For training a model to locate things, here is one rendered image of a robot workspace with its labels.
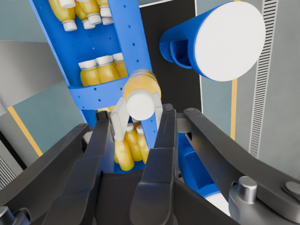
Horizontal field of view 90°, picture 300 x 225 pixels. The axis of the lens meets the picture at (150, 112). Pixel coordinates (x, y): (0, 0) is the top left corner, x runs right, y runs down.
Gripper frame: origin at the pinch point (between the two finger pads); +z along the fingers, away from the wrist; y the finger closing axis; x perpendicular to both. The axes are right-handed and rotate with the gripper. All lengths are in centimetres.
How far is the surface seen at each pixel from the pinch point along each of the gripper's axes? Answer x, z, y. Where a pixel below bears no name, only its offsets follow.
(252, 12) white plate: 16, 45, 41
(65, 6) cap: 22.9, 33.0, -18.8
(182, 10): 40, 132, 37
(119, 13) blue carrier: 16.8, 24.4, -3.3
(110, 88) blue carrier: 0.0, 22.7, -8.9
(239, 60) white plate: 0, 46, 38
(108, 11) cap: 19.9, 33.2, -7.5
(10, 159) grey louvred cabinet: -79, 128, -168
